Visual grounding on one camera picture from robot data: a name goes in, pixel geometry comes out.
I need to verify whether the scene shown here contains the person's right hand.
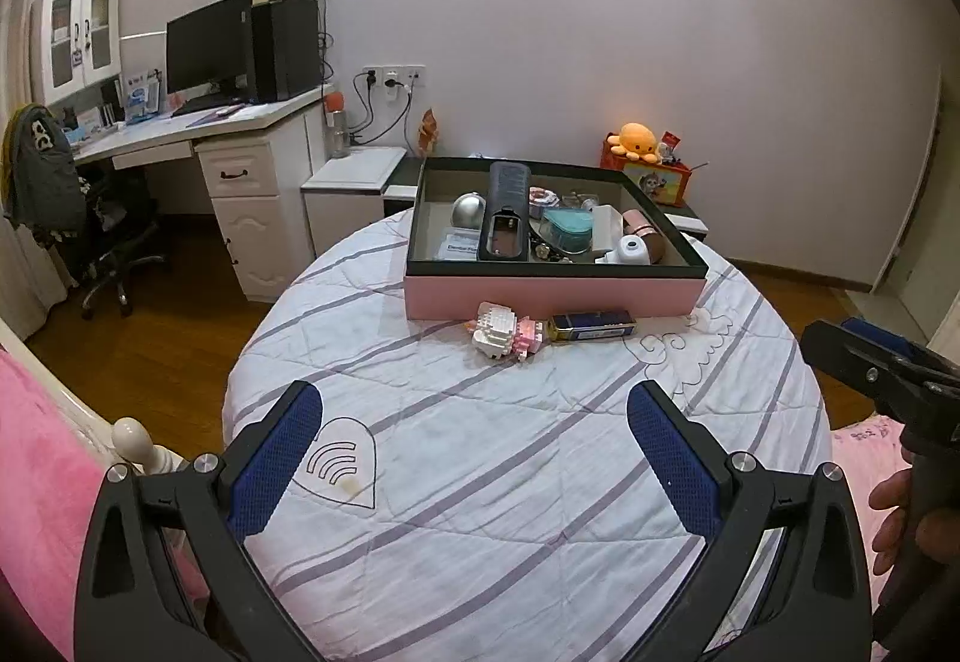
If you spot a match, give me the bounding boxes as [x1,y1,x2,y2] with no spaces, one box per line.
[868,471,960,577]

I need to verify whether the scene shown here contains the rose gold metal cup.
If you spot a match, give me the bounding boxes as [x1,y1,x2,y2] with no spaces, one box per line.
[621,208,667,262]

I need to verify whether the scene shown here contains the navy blue tin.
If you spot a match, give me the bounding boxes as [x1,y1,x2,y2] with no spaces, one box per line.
[546,309,638,342]

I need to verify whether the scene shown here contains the white door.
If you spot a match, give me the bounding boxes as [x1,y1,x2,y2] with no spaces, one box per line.
[870,69,943,295]

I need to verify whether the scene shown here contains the white rectangular box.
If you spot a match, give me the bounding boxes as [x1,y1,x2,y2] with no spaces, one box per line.
[590,204,623,258]

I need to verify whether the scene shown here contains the dark-topped low cabinet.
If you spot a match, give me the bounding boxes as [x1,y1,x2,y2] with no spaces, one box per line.
[382,155,713,244]

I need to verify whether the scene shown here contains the black office chair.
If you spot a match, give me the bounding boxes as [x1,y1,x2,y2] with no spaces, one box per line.
[75,170,167,322]

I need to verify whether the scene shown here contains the white desk with drawers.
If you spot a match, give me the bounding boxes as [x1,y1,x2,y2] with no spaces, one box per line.
[64,84,335,303]

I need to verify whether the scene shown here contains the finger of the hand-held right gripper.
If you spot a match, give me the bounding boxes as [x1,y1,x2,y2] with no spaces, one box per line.
[840,317,960,378]
[800,320,960,420]

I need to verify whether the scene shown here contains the black cable bundle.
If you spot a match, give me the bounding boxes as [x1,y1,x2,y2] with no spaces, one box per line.
[315,0,335,87]

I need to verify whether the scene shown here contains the pink box with dark rim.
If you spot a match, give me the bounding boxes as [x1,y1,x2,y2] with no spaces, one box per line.
[403,155,710,322]

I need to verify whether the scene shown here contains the red printed crate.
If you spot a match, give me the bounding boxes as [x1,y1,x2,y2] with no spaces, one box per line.
[600,133,691,207]

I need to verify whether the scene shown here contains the pale curtain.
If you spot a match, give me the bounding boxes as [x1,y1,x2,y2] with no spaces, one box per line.
[0,212,76,342]

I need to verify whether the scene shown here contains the grey hooded jacket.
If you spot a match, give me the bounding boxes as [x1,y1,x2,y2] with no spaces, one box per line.
[4,103,88,235]

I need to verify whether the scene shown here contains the white printed packet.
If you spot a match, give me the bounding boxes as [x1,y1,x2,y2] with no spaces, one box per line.
[435,228,481,262]

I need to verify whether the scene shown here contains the white bed frame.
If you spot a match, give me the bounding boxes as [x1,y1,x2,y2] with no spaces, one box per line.
[0,317,188,483]

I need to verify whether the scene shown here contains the white glass-door cabinet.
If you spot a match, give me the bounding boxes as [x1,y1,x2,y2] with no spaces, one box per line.
[39,0,122,108]

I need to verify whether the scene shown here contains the pink printed bed sheet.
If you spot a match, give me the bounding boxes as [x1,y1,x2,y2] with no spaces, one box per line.
[829,411,920,532]

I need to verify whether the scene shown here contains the pink fuzzy blanket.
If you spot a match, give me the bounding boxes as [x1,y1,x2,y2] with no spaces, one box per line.
[0,343,211,662]

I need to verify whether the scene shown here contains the long black electric device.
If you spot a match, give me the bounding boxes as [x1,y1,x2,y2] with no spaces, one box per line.
[477,161,535,262]

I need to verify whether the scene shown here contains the orange-capped clear bottle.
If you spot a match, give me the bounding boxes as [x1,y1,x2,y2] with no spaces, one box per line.
[324,92,352,159]

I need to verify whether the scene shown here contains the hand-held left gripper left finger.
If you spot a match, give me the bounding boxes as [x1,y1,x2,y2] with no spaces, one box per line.
[73,379,324,662]

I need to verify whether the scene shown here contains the white plug-in device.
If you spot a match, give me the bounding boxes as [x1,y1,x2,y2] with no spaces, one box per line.
[596,234,652,266]

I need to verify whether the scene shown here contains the blue and white boxes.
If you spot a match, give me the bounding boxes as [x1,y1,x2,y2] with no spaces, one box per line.
[124,73,163,123]

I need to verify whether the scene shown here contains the teal plastic case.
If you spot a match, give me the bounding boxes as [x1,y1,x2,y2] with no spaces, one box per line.
[541,208,595,253]

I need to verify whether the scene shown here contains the black computer monitor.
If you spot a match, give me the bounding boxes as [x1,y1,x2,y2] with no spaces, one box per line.
[165,0,256,100]

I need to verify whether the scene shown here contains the black keyboard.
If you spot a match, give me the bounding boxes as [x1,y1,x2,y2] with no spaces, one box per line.
[171,94,245,117]

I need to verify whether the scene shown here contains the silver round dome gadget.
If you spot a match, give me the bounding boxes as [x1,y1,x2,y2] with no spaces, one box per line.
[450,191,487,232]

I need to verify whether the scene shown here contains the black computer tower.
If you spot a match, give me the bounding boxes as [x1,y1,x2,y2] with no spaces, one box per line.
[250,0,322,103]

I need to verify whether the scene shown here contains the white side cabinet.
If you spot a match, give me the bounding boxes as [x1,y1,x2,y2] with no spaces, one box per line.
[300,146,406,262]

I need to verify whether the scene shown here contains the black power cable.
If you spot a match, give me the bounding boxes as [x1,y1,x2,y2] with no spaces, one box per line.
[351,73,377,145]

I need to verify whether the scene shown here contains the white wall outlet strip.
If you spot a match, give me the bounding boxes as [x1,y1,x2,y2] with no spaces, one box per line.
[363,64,427,90]

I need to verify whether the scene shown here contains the white and pink block toy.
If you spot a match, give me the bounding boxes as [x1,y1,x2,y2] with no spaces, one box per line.
[465,302,545,363]

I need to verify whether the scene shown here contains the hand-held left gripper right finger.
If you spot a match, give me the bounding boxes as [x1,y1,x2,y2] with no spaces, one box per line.
[625,379,875,662]

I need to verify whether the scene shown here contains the orange octopus plush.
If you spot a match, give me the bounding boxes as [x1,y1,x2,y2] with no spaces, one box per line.
[607,122,661,164]

